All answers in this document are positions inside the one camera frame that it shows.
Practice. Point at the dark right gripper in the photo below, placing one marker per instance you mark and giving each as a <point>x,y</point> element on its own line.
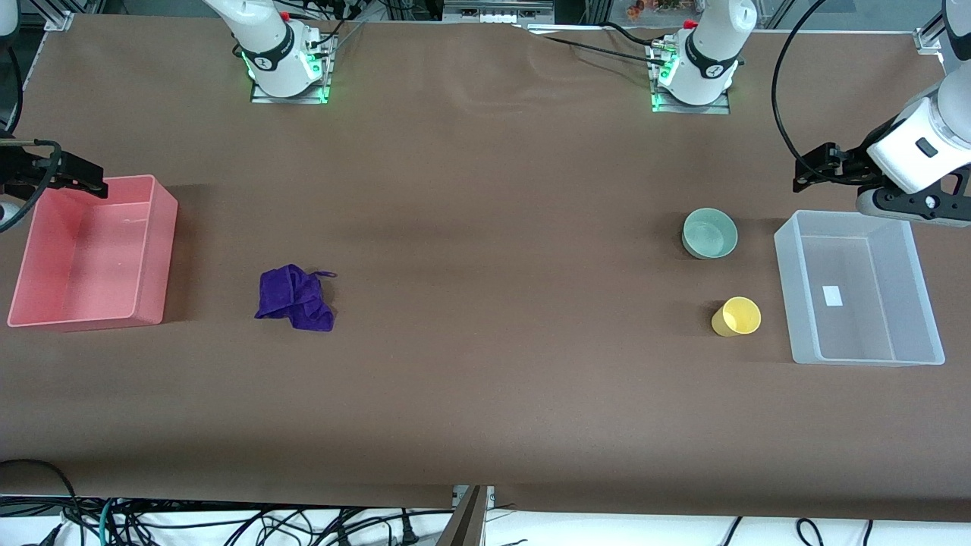
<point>29,168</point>

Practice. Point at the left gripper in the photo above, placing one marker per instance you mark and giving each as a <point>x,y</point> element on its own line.
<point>851,164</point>

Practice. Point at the green bowl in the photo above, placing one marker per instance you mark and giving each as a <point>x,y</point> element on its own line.
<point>710,233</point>

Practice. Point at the purple cloth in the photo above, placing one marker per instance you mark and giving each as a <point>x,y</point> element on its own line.
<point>297,299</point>

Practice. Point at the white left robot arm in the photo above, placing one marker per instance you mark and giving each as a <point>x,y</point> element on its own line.
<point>705,57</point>

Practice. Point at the yellow cup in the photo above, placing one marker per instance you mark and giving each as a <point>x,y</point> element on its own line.
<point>737,317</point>

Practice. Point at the pink plastic bin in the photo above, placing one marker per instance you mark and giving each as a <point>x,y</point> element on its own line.
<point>91,258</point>

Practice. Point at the clear plastic bin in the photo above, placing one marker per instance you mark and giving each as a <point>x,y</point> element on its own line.
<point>861,296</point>

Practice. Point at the white power strip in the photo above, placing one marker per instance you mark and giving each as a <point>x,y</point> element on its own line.
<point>501,18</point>

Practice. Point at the brown table cover sheet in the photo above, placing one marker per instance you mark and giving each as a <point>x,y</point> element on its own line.
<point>470,303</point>

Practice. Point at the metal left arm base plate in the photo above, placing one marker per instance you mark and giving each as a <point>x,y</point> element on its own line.
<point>721,108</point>

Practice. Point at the aluminium corner bracket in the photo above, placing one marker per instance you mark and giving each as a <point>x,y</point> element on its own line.
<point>59,20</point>
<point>927,42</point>

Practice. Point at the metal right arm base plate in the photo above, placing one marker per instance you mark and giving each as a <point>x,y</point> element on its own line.
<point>322,92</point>

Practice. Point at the grey metal post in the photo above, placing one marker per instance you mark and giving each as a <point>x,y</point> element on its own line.
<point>464,523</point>

